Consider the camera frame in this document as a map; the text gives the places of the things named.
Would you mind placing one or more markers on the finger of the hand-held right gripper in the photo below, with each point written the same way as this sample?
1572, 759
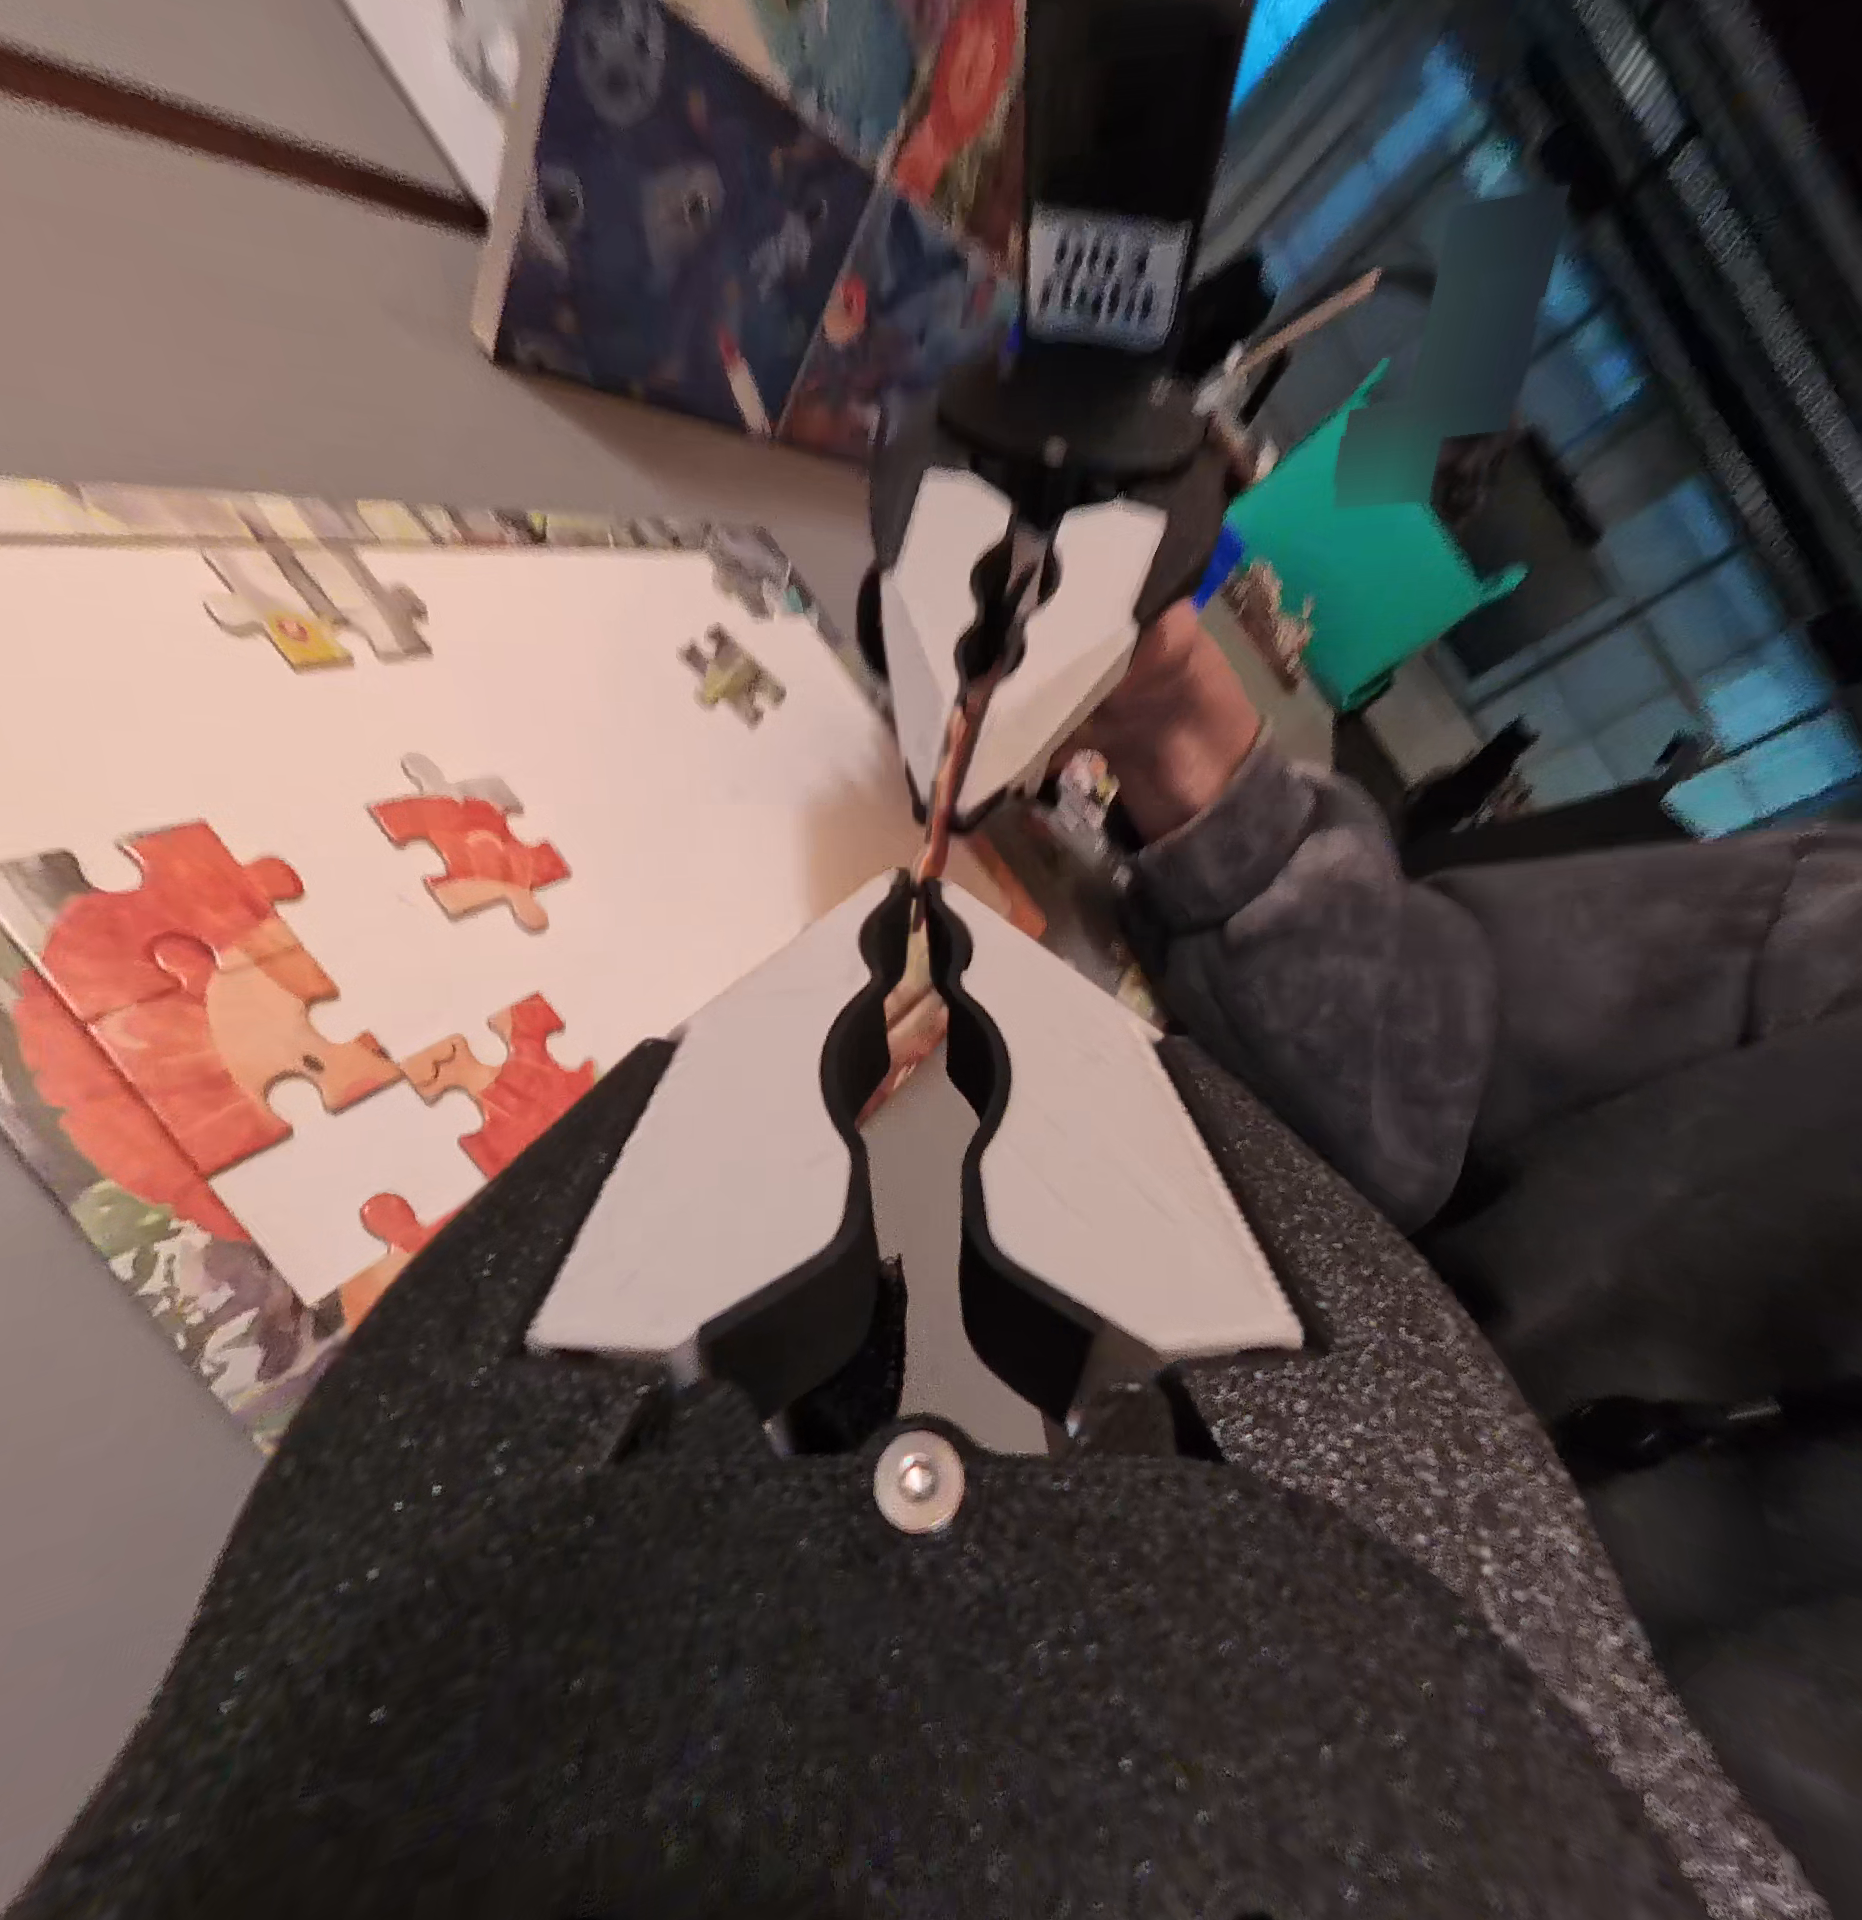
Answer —
1081, 614
924, 631

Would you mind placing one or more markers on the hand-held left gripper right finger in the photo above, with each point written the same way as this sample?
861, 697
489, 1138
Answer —
1128, 1186

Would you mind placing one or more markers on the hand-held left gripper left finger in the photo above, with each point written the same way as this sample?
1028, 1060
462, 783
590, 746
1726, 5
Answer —
690, 1186

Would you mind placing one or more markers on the whiskered orange puzzle piece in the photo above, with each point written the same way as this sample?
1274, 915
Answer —
512, 1095

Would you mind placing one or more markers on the orange tan puzzle piece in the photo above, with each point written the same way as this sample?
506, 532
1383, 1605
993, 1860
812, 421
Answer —
910, 1036

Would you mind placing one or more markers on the lion jigsaw puzzle board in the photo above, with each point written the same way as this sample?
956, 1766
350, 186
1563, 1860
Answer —
572, 707

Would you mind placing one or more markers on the orange puzzle piece grey knob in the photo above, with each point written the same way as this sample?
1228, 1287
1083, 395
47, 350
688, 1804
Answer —
474, 856

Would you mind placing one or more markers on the assembled lion puzzle pieces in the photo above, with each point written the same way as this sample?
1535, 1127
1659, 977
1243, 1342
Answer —
124, 977

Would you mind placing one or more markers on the person's right forearm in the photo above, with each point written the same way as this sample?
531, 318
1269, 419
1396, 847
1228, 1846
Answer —
1293, 961

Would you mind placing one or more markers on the grey desk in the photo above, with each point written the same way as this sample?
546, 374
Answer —
197, 343

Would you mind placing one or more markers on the person's right hand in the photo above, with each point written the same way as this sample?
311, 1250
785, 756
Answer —
1170, 720

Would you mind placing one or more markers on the grey yellow-green puzzle piece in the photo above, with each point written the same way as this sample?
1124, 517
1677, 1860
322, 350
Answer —
736, 685

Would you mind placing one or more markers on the illustrated puzzle box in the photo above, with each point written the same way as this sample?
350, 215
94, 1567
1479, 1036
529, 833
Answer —
690, 227

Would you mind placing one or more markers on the person's dark grey clothing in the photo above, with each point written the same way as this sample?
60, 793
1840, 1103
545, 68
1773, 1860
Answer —
1698, 1127

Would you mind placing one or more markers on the grey puzzle piece yellow dot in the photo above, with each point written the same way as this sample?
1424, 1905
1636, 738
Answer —
315, 614

